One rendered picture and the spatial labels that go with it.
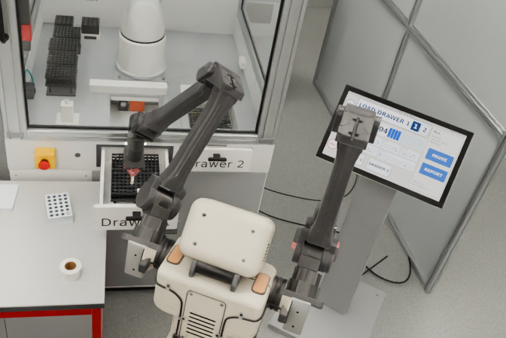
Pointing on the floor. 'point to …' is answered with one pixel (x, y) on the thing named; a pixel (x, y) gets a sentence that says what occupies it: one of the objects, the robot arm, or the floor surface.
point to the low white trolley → (51, 265)
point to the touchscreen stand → (349, 272)
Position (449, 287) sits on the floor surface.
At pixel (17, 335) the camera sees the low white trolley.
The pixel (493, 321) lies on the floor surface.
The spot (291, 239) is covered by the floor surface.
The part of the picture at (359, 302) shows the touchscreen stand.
